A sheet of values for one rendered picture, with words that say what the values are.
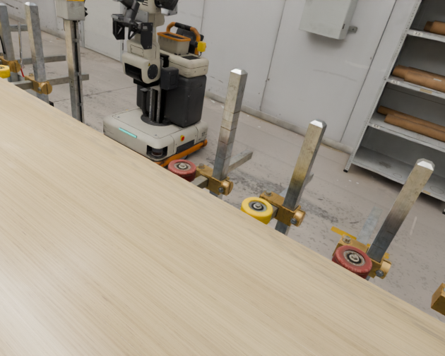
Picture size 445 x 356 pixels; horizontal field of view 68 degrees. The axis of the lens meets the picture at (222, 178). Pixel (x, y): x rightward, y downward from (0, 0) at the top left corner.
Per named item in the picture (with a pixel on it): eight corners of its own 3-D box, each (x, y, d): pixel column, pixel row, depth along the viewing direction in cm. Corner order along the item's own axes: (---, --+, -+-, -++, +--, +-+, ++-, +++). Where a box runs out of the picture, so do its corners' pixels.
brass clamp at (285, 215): (264, 200, 103) (268, 188, 101) (303, 221, 98) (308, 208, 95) (254, 209, 99) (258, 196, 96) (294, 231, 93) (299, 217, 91)
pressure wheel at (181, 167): (192, 205, 96) (197, 173, 90) (164, 204, 95) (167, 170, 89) (191, 190, 103) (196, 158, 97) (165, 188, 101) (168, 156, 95)
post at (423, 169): (342, 295, 98) (419, 155, 73) (354, 302, 96) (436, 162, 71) (339, 303, 95) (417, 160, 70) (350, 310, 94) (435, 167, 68)
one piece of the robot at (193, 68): (155, 113, 308) (160, 16, 264) (200, 134, 286) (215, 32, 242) (127, 121, 282) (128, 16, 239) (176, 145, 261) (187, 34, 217)
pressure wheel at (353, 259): (355, 309, 74) (376, 275, 68) (320, 298, 75) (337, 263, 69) (352, 282, 81) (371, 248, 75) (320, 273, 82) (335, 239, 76)
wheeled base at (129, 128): (156, 123, 322) (157, 99, 309) (208, 147, 297) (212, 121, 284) (99, 143, 272) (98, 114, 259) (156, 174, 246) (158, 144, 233)
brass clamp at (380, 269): (337, 245, 94) (344, 232, 91) (385, 270, 88) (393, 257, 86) (330, 257, 89) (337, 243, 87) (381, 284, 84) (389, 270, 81)
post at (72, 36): (80, 127, 146) (73, 17, 123) (87, 131, 144) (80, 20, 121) (70, 130, 143) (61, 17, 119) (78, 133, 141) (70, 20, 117)
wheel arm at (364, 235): (369, 214, 110) (374, 204, 108) (378, 219, 109) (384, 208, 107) (325, 294, 78) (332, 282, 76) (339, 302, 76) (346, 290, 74)
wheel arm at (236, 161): (244, 157, 131) (246, 147, 129) (251, 160, 130) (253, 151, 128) (169, 201, 99) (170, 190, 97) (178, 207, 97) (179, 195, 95)
